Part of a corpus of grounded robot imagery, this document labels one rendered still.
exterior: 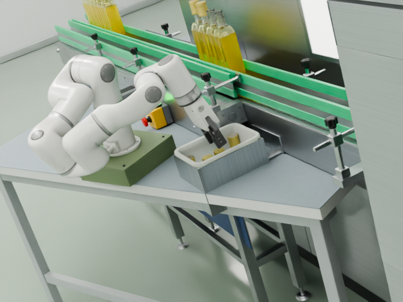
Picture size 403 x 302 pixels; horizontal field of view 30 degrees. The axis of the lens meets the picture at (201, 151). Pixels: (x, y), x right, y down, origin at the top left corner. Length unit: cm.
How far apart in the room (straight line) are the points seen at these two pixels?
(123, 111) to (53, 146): 26
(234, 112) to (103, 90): 41
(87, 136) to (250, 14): 72
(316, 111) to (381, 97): 63
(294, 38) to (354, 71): 87
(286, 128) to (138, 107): 43
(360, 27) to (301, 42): 91
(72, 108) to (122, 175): 26
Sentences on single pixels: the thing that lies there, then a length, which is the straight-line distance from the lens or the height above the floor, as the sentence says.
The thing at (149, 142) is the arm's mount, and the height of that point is 81.
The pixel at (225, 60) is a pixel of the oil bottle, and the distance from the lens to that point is 240.
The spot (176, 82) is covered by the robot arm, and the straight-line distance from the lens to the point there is 207.
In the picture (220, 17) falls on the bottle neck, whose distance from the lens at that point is 238.
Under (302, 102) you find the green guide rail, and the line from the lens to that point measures 204.
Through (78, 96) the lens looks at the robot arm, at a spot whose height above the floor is 106.
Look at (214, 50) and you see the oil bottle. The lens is 245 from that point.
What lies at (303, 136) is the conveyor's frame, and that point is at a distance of 208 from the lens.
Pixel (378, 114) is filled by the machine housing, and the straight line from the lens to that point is 142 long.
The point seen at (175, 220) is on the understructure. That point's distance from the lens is 335.
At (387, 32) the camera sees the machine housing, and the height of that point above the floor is 129.
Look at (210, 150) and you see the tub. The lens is 228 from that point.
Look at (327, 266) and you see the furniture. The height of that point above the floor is 54.
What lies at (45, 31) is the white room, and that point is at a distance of 827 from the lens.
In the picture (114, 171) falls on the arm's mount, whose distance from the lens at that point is 233.
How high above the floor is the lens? 168
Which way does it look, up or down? 23 degrees down
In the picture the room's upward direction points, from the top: 17 degrees counter-clockwise
